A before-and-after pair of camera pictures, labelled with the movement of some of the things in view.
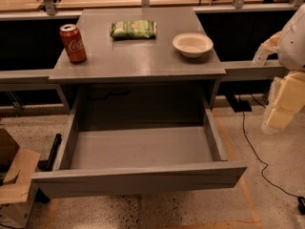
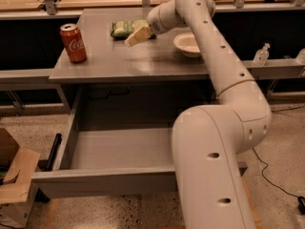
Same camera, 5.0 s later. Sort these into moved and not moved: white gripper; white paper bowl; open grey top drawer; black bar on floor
Moved: white gripper
Not moved: white paper bowl; black bar on floor; open grey top drawer
